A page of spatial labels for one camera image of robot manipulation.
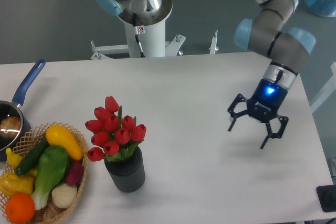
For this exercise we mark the yellow squash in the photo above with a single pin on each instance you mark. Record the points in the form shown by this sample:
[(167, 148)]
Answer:
[(59, 135)]

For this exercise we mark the purple red radish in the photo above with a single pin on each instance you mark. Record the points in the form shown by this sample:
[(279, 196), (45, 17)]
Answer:
[(75, 173)]

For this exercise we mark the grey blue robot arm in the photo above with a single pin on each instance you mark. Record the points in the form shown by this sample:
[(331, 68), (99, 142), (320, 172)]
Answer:
[(288, 51)]

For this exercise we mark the orange fruit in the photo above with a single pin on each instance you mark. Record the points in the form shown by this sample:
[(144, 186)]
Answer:
[(20, 208)]

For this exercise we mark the green bok choy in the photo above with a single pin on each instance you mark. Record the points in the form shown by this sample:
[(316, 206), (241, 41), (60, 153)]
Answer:
[(51, 169)]

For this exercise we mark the red tulip bouquet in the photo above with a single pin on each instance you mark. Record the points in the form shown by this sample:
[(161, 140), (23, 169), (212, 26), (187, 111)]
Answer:
[(115, 136)]

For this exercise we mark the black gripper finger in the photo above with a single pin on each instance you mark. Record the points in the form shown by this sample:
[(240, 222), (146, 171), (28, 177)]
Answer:
[(231, 110), (270, 134)]

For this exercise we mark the small yellow banana pepper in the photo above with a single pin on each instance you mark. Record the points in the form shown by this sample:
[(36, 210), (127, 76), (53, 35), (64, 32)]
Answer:
[(12, 158)]

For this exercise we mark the blue handled saucepan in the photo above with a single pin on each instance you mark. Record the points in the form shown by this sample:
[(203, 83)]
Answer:
[(12, 108)]

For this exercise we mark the woven wicker basket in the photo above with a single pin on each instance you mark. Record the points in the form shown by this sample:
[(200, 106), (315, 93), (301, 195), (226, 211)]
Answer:
[(50, 213)]

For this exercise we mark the dark green cucumber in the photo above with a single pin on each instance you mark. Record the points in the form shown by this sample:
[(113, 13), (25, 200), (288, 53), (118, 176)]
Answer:
[(30, 160)]

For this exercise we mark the black device at edge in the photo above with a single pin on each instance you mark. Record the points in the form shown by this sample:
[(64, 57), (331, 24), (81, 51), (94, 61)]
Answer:
[(326, 195)]

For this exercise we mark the white garlic bulb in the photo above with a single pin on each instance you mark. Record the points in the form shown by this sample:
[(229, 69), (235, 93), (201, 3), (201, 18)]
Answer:
[(64, 195)]

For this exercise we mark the white frame bar right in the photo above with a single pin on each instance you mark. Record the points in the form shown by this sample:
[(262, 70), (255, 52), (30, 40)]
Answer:
[(322, 95)]

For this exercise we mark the yellow bell pepper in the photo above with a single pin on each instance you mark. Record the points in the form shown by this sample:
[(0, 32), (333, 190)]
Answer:
[(12, 184)]

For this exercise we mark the brown bread in pan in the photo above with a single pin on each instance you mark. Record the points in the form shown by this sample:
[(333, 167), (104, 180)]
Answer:
[(11, 125)]

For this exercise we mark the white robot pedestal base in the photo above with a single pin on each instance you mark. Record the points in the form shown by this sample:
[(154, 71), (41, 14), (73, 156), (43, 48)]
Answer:
[(145, 29)]

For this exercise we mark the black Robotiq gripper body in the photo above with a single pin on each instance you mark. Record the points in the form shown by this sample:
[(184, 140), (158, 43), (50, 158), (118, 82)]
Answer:
[(266, 100)]

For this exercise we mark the dark grey ribbed vase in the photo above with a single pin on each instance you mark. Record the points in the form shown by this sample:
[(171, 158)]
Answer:
[(129, 175)]

